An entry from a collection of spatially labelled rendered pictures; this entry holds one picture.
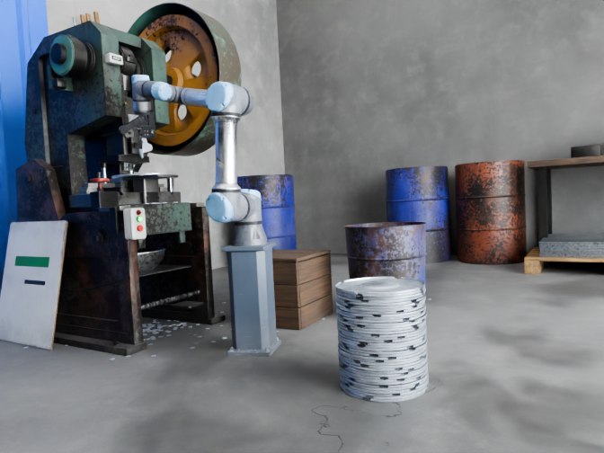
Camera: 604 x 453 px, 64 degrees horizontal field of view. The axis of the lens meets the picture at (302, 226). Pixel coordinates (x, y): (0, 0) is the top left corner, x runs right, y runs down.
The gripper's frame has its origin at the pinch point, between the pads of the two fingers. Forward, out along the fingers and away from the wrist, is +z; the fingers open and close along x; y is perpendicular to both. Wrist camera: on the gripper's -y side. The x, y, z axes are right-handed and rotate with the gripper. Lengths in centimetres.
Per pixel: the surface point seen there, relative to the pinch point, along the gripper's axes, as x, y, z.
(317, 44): 326, 198, -51
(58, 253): 0, -40, 46
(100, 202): -22.5, -17.2, 14.8
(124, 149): 16.3, -7.4, 0.7
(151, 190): 7.0, 3.8, 19.4
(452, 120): 187, 296, 13
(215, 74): 36, 40, -34
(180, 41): 64, 25, -49
